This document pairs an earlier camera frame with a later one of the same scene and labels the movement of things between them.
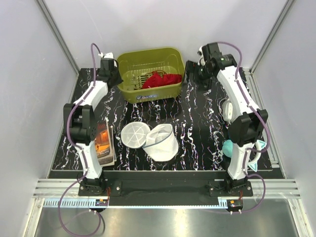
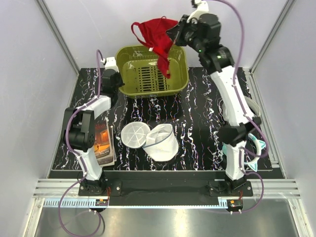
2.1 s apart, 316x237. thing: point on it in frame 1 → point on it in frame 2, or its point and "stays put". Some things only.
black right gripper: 192,67 → 177,30
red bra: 154,79 → 158,39
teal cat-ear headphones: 227,149 stays put
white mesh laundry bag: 160,142 stays put
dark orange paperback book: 105,144 stays put
